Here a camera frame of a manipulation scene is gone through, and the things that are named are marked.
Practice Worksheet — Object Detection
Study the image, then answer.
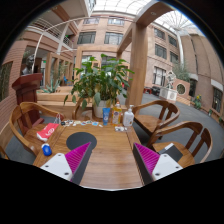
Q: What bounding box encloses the round black mouse pad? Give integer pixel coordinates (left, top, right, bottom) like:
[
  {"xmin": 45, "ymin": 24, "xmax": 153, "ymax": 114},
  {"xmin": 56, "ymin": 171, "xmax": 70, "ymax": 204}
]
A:
[{"xmin": 66, "ymin": 132, "xmax": 97, "ymax": 150}]

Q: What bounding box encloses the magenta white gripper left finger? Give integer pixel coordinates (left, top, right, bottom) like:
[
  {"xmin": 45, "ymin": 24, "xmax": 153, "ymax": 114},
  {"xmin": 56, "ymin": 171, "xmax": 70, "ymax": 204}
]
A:
[{"xmin": 41, "ymin": 142, "xmax": 91, "ymax": 185}]

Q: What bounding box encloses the yellow liquid bottle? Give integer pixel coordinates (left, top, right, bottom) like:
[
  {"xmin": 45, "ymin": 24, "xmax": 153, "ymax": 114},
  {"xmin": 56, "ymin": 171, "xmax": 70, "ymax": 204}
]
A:
[{"xmin": 112, "ymin": 102, "xmax": 122, "ymax": 124}]

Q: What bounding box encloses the dark notebook on chair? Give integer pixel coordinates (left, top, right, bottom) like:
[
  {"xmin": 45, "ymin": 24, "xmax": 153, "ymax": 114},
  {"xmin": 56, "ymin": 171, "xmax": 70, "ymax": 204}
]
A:
[{"xmin": 159, "ymin": 143, "xmax": 183, "ymax": 162}]

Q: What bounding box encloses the wooden chair behind table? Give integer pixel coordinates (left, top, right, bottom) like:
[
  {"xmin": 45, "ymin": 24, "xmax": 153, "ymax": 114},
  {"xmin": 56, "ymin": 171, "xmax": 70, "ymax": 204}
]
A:
[{"xmin": 72, "ymin": 98, "xmax": 93, "ymax": 121}]

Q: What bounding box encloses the wooden chair far right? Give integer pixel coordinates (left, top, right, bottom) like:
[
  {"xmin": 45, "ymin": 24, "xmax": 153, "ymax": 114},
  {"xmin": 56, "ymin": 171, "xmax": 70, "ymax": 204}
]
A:
[{"xmin": 133, "ymin": 100, "xmax": 180, "ymax": 135}]

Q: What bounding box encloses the dark bust statue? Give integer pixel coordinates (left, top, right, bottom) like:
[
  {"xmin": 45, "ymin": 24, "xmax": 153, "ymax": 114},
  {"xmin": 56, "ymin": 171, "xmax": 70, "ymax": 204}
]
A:
[{"xmin": 22, "ymin": 55, "xmax": 34, "ymax": 75}]

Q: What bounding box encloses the dark red wooden pedestal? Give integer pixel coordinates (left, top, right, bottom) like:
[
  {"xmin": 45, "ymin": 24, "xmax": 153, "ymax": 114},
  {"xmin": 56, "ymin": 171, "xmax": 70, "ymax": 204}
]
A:
[{"xmin": 12, "ymin": 73, "xmax": 44, "ymax": 127}]

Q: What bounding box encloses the red white packet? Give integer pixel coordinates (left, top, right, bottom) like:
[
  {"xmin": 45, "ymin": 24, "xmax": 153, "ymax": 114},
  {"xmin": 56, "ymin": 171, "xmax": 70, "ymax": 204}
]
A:
[{"xmin": 37, "ymin": 123, "xmax": 58, "ymax": 142}]

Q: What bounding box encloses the wooden chair near left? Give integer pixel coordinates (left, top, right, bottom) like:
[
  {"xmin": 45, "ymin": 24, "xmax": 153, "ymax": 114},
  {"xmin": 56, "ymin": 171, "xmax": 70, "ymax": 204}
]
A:
[{"xmin": 9, "ymin": 102, "xmax": 64, "ymax": 156}]

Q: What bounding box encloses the wooden chair near right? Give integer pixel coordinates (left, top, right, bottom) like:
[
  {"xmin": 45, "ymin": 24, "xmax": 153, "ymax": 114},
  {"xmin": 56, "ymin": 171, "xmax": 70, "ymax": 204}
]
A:
[{"xmin": 147, "ymin": 121, "xmax": 213, "ymax": 168}]

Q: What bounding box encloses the green potted plant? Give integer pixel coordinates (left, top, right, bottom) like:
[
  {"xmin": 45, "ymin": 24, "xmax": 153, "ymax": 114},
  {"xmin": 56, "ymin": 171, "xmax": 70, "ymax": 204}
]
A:
[{"xmin": 70, "ymin": 54, "xmax": 133, "ymax": 119}]

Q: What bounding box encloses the white stone statue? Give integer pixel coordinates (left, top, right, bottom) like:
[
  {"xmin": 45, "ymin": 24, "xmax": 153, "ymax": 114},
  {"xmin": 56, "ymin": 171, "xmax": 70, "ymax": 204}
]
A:
[{"xmin": 166, "ymin": 71, "xmax": 176, "ymax": 89}]

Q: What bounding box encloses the clear pump sanitizer bottle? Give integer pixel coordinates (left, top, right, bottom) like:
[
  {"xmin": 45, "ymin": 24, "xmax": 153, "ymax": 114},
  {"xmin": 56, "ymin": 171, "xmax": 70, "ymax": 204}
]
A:
[{"xmin": 123, "ymin": 106, "xmax": 134, "ymax": 127}]

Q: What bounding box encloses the blue tube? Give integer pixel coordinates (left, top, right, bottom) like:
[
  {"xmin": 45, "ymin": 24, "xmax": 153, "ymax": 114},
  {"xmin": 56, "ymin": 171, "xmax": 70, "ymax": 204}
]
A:
[{"xmin": 103, "ymin": 108, "xmax": 110, "ymax": 125}]

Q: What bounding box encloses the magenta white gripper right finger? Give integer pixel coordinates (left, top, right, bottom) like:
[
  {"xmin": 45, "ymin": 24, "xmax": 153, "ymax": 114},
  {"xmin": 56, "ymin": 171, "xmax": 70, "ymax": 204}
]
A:
[{"xmin": 133, "ymin": 143, "xmax": 182, "ymax": 185}]

